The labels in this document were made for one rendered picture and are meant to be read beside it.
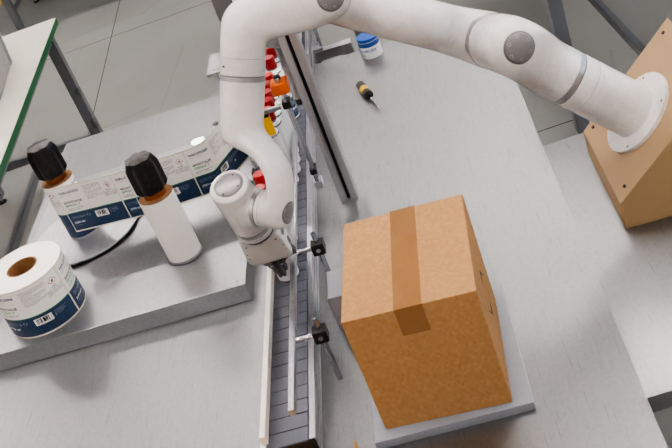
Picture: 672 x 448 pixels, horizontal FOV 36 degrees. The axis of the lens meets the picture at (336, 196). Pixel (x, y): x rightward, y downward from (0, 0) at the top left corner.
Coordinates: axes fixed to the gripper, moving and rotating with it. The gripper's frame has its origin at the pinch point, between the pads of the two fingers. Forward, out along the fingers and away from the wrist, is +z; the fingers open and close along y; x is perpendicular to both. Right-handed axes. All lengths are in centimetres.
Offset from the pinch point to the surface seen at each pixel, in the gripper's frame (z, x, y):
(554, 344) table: -1, 37, -52
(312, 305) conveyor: 3.2, 10.1, -5.3
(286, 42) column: -21, -46, -14
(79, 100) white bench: 144, -237, 129
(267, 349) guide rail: -5.5, 23.2, 3.4
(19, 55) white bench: 96, -224, 134
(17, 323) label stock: 5, -9, 68
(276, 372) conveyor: -3.4, 27.8, 2.6
